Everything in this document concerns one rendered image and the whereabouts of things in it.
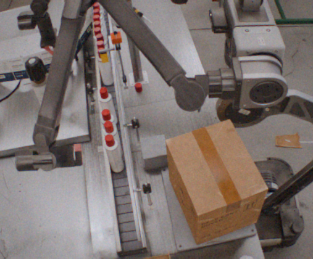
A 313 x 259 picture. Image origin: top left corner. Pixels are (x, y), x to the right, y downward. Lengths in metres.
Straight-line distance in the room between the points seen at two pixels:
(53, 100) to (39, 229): 0.68
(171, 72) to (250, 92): 0.21
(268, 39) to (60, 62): 0.55
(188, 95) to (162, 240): 0.66
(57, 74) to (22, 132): 0.80
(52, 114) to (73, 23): 0.25
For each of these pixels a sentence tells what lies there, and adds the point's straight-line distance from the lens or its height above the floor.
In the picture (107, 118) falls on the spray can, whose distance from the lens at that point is 1.50.
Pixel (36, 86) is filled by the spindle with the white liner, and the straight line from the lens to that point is 1.72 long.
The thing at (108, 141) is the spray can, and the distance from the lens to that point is 1.41.
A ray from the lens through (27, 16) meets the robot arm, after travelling 1.53.
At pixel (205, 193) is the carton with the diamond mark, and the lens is 1.23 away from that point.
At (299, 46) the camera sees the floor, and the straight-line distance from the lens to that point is 3.48.
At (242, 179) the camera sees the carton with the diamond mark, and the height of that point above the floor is 1.12.
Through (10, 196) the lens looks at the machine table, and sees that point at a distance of 1.72.
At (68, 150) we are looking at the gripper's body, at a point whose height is 1.26.
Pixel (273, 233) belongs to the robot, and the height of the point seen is 0.24.
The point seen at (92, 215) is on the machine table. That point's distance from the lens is 1.57.
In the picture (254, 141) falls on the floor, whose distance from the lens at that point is 2.73.
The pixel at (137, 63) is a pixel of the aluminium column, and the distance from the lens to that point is 1.85.
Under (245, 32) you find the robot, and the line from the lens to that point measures 1.09.
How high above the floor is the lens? 2.22
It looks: 53 degrees down
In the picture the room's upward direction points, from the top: 8 degrees counter-clockwise
